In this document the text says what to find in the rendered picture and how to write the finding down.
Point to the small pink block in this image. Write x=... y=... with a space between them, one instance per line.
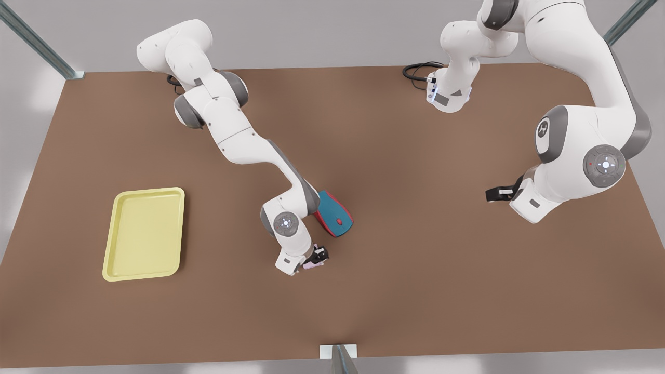
x=313 y=265

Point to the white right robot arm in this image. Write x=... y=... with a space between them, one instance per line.
x=228 y=127

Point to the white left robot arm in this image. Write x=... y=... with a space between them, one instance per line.
x=582 y=130

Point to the teal and red computer mouse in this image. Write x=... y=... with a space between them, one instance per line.
x=335 y=214

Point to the yellow rectangular tray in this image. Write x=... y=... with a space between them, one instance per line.
x=145 y=234

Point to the silver frame post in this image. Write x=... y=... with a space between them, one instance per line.
x=36 y=39
x=340 y=359
x=626 y=21

